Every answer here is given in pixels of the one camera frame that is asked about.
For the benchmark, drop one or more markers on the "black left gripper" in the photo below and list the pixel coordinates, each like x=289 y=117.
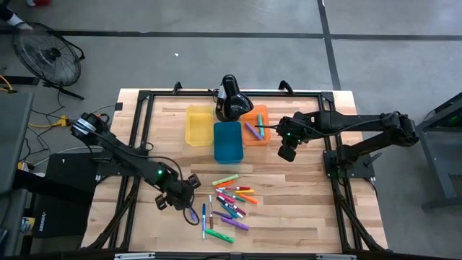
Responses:
x=178 y=195

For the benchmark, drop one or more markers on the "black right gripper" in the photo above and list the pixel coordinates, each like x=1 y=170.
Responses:
x=292 y=137

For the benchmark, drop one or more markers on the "purple thick highlighter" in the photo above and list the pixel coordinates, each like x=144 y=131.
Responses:
x=253 y=131
x=234 y=223
x=194 y=215

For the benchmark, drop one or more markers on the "blue Expo marker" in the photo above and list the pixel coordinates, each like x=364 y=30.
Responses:
x=204 y=216

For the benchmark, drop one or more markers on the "teal thick highlighter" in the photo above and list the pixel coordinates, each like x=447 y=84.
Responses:
x=260 y=126

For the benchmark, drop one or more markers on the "black Expo marker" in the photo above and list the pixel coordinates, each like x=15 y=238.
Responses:
x=221 y=200

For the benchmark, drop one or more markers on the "short orange highlighter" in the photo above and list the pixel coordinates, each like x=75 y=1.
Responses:
x=225 y=184

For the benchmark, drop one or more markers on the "yellow-green Sharpie highlighter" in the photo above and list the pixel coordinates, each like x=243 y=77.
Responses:
x=225 y=180

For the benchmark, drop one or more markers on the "green thick highlighter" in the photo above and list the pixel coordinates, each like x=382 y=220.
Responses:
x=220 y=236

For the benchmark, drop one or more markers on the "green Expo marker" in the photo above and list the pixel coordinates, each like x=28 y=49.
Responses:
x=238 y=197

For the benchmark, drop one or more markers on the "maroon Expo marker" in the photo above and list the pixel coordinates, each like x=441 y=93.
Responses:
x=241 y=210

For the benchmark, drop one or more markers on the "yellow gel highlighter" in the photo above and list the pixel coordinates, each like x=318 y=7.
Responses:
x=245 y=191

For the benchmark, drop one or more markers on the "long orange highlighter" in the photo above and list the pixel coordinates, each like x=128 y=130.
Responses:
x=249 y=199

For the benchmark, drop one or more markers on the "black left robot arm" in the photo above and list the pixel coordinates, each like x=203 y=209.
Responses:
x=119 y=151

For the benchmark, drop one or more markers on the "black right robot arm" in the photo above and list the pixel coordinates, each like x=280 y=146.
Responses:
x=353 y=122

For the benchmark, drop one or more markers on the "orange plastic bin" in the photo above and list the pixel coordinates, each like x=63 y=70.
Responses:
x=249 y=142

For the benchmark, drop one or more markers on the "pink gel highlighter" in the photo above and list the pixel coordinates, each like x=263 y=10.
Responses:
x=225 y=198

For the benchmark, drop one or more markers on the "indigo gel highlighter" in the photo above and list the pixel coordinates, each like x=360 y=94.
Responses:
x=222 y=215

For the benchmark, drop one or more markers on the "black table clamp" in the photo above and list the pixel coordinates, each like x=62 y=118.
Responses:
x=286 y=87
x=177 y=88

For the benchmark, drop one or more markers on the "teal gel highlighter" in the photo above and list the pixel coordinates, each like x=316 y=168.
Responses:
x=229 y=211

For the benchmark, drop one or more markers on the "blue plastic bin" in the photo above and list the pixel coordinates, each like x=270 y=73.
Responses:
x=228 y=142

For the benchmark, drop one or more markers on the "yellow plastic bin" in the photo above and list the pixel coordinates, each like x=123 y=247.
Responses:
x=199 y=126

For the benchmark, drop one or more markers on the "small black box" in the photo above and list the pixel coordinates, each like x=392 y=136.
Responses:
x=118 y=106

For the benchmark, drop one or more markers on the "black case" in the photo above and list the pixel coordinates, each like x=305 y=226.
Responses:
x=61 y=202

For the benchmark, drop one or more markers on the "dark grey metal cart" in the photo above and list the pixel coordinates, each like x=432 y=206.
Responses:
x=438 y=169

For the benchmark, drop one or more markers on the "small yellow blue pack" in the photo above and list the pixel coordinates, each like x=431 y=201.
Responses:
x=27 y=225

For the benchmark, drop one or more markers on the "grey side table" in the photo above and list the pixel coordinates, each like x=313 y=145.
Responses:
x=14 y=144

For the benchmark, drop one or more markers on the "black floor fan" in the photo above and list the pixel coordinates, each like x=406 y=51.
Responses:
x=54 y=54

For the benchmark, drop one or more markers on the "person's foot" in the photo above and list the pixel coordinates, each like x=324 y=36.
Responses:
x=21 y=25
x=39 y=2

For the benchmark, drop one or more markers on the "black aluminium rig frame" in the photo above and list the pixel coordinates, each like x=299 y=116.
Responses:
x=288 y=94

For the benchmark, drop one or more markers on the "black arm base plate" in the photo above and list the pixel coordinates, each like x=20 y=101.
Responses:
x=361 y=169
x=108 y=171

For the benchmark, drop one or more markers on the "silver bracket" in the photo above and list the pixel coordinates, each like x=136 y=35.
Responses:
x=335 y=257
x=133 y=256

